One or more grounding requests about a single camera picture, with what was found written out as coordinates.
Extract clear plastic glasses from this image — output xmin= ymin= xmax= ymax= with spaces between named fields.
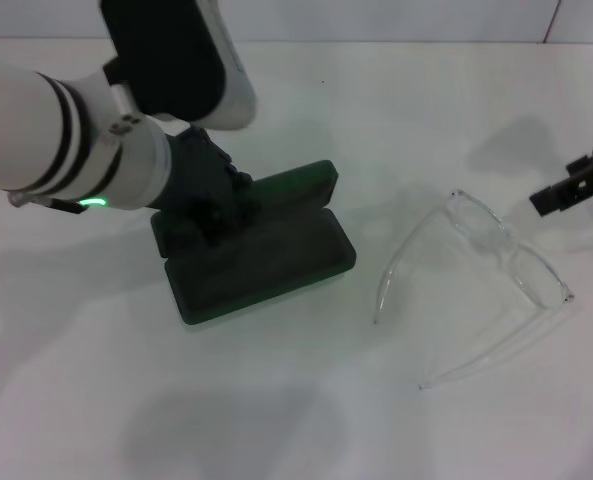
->
xmin=372 ymin=188 xmax=576 ymax=392

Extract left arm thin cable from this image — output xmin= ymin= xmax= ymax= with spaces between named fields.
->
xmin=6 ymin=191 xmax=88 ymax=215

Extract green glasses case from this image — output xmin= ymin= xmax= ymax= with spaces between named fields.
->
xmin=149 ymin=159 xmax=358 ymax=329

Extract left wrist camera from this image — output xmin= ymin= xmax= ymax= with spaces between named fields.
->
xmin=99 ymin=0 xmax=258 ymax=132

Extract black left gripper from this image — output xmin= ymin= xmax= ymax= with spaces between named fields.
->
xmin=167 ymin=126 xmax=261 ymax=247

